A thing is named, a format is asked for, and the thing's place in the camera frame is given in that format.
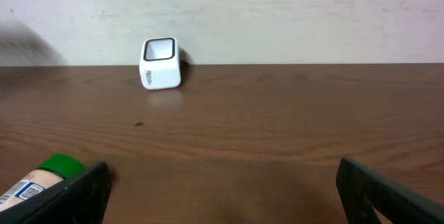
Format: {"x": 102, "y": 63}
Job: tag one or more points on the green lid jar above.
{"x": 54, "y": 170}

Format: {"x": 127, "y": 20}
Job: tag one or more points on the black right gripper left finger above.
{"x": 80, "y": 199}

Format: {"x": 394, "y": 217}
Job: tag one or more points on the white barcode scanner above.
{"x": 159, "y": 65}

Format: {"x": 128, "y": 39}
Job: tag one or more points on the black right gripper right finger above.
{"x": 364, "y": 192}

